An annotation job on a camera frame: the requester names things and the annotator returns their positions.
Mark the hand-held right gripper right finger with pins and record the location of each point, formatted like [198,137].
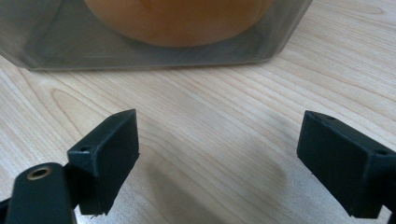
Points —
[345,168]

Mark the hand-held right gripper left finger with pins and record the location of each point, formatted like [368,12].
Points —
[106,161]

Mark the translucent grey storage box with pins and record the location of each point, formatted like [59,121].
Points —
[62,46]

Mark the orange plush toy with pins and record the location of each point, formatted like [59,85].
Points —
[180,21]

